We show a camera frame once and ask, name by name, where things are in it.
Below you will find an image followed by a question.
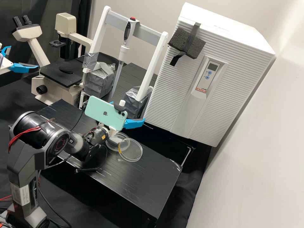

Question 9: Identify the petri dish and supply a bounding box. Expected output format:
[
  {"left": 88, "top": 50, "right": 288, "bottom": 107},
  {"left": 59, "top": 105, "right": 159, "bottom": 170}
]
[{"left": 105, "top": 132, "right": 129, "bottom": 152}]

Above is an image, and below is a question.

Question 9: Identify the white incubator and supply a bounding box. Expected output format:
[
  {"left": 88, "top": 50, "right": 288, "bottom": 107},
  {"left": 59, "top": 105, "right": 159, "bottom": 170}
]
[{"left": 177, "top": 2, "right": 276, "bottom": 60}]

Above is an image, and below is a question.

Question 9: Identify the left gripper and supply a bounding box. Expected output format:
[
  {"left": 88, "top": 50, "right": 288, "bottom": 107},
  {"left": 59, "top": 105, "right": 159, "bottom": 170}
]
[{"left": 0, "top": 45, "right": 39, "bottom": 76}]

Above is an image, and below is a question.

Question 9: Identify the white pipette stand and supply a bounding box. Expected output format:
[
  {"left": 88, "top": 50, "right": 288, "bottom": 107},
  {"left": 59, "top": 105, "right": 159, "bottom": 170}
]
[{"left": 81, "top": 5, "right": 169, "bottom": 103}]

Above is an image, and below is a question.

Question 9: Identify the petri dish lid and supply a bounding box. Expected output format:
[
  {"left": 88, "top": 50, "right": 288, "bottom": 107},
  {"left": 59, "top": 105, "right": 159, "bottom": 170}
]
[{"left": 117, "top": 138, "right": 144, "bottom": 163}]

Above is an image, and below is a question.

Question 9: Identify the right wrist camera phone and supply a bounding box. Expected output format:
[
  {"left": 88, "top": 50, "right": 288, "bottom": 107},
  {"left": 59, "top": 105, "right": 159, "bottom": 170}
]
[{"left": 85, "top": 95, "right": 128, "bottom": 131}]

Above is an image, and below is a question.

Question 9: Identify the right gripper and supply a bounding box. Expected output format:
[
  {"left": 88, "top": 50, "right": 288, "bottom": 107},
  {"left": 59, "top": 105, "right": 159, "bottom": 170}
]
[{"left": 108, "top": 117, "right": 146, "bottom": 138}]

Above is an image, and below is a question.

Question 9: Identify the grey taped block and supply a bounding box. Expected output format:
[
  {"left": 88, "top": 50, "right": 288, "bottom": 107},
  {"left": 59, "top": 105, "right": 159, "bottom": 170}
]
[
  {"left": 83, "top": 53, "right": 115, "bottom": 98},
  {"left": 123, "top": 86, "right": 153, "bottom": 119}
]

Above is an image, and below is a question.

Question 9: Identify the pipette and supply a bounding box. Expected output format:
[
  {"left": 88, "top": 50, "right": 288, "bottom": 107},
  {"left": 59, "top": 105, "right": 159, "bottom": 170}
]
[{"left": 111, "top": 17, "right": 140, "bottom": 98}]

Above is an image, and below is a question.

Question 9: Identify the cream microscope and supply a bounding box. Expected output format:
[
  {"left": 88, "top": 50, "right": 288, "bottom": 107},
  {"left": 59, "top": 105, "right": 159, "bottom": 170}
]
[{"left": 12, "top": 13, "right": 94, "bottom": 106}]

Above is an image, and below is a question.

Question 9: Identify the black platform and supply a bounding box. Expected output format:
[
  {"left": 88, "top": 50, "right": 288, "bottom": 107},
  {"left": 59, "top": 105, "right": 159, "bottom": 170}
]
[
  {"left": 8, "top": 98, "right": 184, "bottom": 228},
  {"left": 111, "top": 62, "right": 159, "bottom": 101},
  {"left": 139, "top": 122, "right": 197, "bottom": 167}
]

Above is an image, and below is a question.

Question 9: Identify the incubator door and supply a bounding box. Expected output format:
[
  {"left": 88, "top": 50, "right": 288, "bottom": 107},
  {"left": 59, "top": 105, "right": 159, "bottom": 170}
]
[{"left": 143, "top": 16, "right": 277, "bottom": 148}]

